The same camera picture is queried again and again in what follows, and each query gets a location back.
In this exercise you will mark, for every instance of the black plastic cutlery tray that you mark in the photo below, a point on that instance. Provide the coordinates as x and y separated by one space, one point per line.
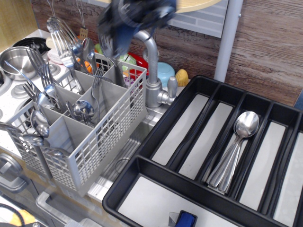
169 173

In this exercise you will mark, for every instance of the grey metal sink faucet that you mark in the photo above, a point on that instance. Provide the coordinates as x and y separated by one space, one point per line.
155 95

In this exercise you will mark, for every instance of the steel fork in middle compartment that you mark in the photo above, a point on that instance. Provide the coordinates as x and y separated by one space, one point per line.
95 89

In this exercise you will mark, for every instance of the round steel spoon in basket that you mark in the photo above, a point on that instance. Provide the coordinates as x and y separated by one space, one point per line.
81 110

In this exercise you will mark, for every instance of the big steel spoon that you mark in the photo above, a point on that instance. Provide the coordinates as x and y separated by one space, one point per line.
116 65

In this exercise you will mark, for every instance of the steel forks cluster left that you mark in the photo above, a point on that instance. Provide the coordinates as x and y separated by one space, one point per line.
42 69

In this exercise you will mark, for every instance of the slotted steel spoon hanging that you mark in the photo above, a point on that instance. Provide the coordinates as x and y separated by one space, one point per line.
53 22

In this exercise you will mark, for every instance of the white vertical pole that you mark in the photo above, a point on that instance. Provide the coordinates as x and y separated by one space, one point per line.
232 17

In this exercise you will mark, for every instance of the green toy vegetable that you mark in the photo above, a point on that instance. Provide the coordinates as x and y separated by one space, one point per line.
128 59

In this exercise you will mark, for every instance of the yellow toy corn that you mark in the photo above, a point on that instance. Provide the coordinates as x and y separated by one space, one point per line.
182 78

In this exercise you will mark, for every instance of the light blue toy bowl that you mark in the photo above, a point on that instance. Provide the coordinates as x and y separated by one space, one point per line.
165 71

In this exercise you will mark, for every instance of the steel spoon front left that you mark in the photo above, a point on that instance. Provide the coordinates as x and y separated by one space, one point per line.
40 123

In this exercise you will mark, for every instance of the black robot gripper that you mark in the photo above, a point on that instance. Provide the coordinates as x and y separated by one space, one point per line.
136 15

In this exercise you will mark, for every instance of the blue object at bottom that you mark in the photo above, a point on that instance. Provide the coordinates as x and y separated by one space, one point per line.
186 219

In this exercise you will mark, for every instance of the grey plastic cutlery basket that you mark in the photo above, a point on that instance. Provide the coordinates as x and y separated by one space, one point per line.
91 146

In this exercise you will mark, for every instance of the wooden round shelf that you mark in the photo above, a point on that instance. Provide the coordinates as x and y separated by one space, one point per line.
184 6

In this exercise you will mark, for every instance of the red toy pepper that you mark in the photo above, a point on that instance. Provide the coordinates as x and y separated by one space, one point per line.
141 62

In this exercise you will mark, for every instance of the stacked steel spoons in tray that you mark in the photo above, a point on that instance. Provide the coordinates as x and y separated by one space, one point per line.
245 127

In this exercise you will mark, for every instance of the steel cooking pot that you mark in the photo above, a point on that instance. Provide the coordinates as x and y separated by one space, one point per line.
18 58

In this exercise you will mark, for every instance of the hanging spatula with wire handle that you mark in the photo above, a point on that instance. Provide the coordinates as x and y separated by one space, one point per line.
83 29

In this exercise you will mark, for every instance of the large steel fork left rear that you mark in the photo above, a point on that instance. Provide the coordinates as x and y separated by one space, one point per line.
66 56

